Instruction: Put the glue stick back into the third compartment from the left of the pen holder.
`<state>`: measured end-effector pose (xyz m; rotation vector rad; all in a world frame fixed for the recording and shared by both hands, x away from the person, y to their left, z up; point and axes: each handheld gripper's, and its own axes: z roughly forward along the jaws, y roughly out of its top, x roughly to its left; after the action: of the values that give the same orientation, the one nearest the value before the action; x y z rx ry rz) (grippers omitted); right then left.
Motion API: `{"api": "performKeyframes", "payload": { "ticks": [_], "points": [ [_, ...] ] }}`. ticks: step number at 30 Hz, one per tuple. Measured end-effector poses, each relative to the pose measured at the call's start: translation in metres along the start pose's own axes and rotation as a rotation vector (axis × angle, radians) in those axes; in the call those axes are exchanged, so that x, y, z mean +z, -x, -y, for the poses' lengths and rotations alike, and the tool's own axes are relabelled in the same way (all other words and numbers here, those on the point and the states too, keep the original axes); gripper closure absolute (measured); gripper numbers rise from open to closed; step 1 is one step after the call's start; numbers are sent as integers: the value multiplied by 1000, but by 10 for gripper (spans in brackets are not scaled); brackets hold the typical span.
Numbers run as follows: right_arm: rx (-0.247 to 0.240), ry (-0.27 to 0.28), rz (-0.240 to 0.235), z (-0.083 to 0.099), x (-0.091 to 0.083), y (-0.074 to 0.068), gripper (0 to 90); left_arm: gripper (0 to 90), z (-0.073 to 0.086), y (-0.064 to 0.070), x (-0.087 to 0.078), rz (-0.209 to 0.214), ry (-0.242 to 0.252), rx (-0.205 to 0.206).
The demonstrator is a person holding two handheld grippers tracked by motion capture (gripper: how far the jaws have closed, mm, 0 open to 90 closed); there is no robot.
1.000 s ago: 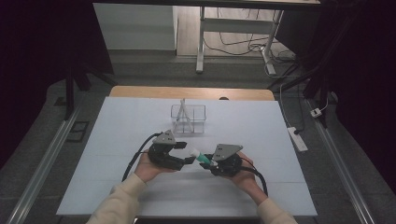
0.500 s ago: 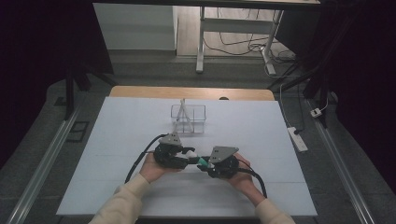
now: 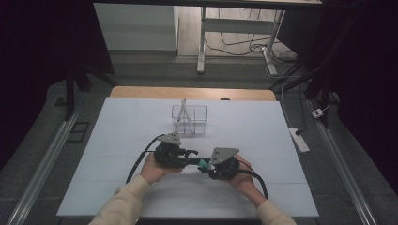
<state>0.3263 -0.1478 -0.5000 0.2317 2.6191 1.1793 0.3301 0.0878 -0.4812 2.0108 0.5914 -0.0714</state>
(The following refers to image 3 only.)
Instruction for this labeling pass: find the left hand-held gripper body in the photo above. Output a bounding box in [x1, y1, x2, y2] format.
[153, 131, 190, 170]

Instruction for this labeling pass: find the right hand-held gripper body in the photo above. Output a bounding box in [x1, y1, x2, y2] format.
[207, 147, 242, 182]

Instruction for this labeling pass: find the clear acrylic organizer box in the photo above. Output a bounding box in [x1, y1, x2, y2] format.
[171, 104, 208, 135]

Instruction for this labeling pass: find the person's left hand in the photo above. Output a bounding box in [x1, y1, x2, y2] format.
[139, 152, 184, 186]

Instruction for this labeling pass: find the person's right hand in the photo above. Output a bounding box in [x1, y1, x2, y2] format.
[226, 153, 261, 197]

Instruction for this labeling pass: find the white table cover sheet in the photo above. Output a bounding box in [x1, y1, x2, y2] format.
[55, 97, 320, 218]

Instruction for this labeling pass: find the wooden table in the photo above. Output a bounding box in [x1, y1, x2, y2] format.
[109, 85, 277, 102]

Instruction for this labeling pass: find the white power strip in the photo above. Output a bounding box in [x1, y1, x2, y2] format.
[288, 127, 311, 154]

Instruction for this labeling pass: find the black metal stand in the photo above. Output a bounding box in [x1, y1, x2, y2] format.
[64, 65, 118, 121]
[268, 62, 332, 129]

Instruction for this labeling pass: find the dark curtain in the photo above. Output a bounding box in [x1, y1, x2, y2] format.
[276, 0, 398, 195]
[0, 0, 115, 170]

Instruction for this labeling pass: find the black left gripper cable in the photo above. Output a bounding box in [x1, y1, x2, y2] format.
[125, 133, 167, 185]

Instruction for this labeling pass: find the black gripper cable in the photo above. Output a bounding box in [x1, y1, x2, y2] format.
[125, 133, 167, 185]
[236, 158, 270, 201]

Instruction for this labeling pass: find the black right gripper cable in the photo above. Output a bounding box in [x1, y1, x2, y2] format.
[236, 158, 270, 201]

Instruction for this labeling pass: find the black floor cable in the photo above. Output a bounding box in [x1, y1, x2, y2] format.
[205, 8, 299, 64]

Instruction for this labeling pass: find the aluminium floor rail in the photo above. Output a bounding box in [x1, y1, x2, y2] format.
[6, 109, 81, 225]
[308, 99, 379, 225]

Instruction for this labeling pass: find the white desk frame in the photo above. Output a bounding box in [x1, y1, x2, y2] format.
[196, 6, 286, 76]

